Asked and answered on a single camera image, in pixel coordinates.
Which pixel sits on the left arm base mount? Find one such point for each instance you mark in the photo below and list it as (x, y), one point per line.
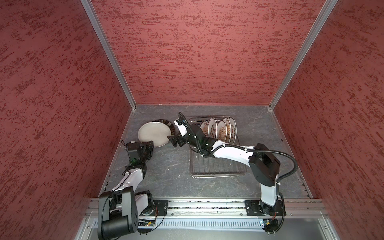
(158, 208)

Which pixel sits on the small patterned plate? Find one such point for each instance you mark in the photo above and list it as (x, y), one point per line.
(205, 127)

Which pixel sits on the left corner aluminium profile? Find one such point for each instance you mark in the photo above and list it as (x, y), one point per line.
(97, 26)

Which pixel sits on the green rimmed patterned plate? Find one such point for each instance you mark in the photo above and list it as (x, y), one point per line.
(233, 130)

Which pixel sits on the plain white plate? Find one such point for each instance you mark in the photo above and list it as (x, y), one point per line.
(154, 131)

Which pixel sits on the corner aluminium profile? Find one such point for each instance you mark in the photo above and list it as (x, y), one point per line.
(308, 42)
(97, 26)

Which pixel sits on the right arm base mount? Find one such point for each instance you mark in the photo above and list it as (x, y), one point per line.
(257, 208)

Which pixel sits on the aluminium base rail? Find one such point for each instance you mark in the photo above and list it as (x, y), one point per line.
(235, 208)

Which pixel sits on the dark rimmed patterned plate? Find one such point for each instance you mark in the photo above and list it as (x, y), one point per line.
(169, 124)

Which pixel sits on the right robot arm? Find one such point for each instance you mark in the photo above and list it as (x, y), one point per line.
(263, 162)

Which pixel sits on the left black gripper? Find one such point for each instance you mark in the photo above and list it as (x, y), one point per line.
(149, 145)

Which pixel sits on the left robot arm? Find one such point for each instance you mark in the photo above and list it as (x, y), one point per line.
(119, 209)

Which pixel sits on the red rimmed white plate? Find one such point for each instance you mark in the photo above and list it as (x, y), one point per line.
(212, 128)

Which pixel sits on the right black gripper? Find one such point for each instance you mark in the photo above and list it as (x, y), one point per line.
(173, 139)

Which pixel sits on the right corner aluminium profile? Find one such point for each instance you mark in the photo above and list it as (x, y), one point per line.
(308, 42)

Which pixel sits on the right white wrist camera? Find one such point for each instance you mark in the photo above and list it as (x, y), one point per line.
(181, 127)

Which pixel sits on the orange patterned plate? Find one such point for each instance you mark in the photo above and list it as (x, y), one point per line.
(224, 130)

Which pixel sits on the metal wire dish rack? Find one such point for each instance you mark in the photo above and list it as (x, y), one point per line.
(213, 167)

